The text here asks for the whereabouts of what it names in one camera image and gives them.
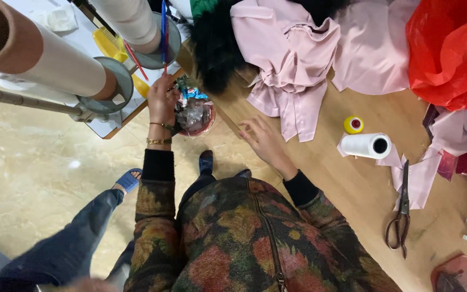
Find person's right hand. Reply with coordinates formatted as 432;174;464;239
238;115;299;181

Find yellow plastic brush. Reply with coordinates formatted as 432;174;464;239
92;27;129;64

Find grey roll holder disc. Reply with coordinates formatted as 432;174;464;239
75;56;135;115
125;11;182;70

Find dark metal scissors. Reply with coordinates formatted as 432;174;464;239
385;159;411;260

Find large white film roll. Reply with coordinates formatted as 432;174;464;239
0;0;117;101

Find pink fabric scraps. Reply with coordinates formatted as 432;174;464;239
374;109;467;211

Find red brown flat object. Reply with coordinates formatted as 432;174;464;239
430;254;467;292

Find grey metal rod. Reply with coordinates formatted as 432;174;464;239
0;84;110;123

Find floral knit jacket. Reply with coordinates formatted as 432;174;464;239
123;149;403;292

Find yellow plastic piece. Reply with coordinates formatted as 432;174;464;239
131;74;150;99

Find white thread cone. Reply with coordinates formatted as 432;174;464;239
338;132;392;160

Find green cloth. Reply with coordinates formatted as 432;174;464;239
190;0;220;19

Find dark blue jeans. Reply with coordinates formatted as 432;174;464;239
0;174;254;292

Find blue slipper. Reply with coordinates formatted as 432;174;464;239
199;150;214;175
115;168;143;194

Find pink fabric sheet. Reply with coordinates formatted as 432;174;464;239
331;0;421;96

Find red waste bin with scraps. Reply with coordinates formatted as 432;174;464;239
172;75;217;138

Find yellow thread spool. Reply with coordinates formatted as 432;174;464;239
343;115;365;135

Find pink blouse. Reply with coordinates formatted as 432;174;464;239
230;0;342;143

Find white work table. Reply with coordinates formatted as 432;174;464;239
0;0;186;140

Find red pen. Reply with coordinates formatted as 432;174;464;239
122;39;150;82

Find white folded cloth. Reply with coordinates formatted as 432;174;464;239
34;6;79;33

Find blue pen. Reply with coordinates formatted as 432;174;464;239
160;0;169;73

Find person's left hand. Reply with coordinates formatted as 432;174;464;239
147;73;182;124

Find red plastic bag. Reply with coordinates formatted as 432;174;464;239
405;0;467;112

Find black fur garment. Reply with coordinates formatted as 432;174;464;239
188;0;353;96

